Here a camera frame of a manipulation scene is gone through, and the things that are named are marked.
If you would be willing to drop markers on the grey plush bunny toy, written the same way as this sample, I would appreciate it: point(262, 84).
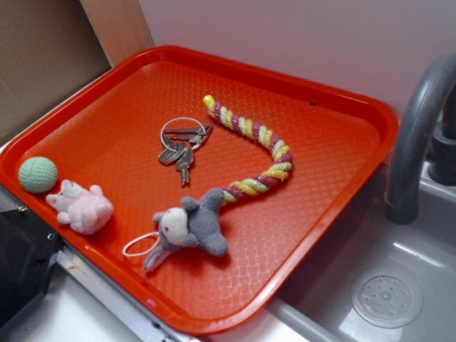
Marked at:
point(193, 225)

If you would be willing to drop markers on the grey toy faucet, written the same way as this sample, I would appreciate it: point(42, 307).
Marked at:
point(427, 132)

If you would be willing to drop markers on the wooden board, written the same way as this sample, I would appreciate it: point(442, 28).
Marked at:
point(120, 27)

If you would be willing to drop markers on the mint green ball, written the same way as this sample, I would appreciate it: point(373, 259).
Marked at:
point(37, 175)

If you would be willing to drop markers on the silver key bunch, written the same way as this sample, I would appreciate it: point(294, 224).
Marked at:
point(180, 144)

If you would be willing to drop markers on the orange plastic tray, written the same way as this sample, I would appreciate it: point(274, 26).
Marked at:
point(109, 135)

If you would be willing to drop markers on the brown cardboard panel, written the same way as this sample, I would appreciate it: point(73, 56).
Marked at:
point(49, 51)

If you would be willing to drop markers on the grey toy sink basin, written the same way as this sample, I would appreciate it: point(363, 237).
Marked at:
point(368, 279)

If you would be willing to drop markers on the pink plush pig toy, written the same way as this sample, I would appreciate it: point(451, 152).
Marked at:
point(84, 211)

